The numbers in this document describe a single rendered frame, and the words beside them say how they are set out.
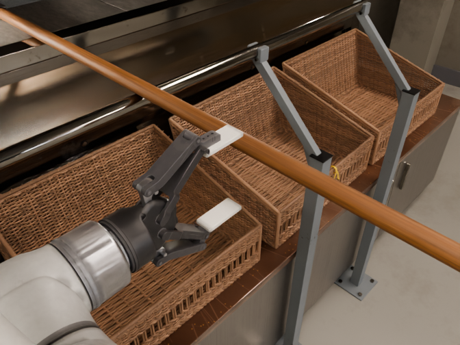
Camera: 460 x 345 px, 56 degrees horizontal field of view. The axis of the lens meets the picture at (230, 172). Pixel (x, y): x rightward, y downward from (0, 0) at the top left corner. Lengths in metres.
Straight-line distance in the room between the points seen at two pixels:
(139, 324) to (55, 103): 0.60
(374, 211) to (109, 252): 0.33
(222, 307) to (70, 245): 0.77
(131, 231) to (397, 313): 1.63
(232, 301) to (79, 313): 0.80
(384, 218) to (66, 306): 0.38
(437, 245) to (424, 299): 1.54
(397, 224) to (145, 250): 0.31
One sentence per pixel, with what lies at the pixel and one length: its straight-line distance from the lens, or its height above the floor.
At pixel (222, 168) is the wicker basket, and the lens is 1.31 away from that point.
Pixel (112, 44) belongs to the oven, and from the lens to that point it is 1.26.
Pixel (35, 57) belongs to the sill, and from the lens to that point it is 1.17.
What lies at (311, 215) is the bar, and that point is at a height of 0.77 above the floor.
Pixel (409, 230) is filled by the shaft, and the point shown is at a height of 1.20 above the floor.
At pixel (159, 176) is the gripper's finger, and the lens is 0.51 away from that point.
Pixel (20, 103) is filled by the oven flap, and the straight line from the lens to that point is 1.20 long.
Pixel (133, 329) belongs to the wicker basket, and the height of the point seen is 0.71.
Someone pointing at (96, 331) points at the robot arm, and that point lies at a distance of 0.45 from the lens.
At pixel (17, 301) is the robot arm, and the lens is 0.46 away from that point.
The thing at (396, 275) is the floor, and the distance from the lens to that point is 2.15.
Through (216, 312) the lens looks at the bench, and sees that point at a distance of 1.20.
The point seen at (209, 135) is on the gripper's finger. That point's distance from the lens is 0.56.
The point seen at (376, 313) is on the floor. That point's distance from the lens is 1.99.
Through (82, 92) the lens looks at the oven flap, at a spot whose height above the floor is 1.02.
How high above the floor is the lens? 1.58
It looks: 38 degrees down
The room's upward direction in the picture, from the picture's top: straight up
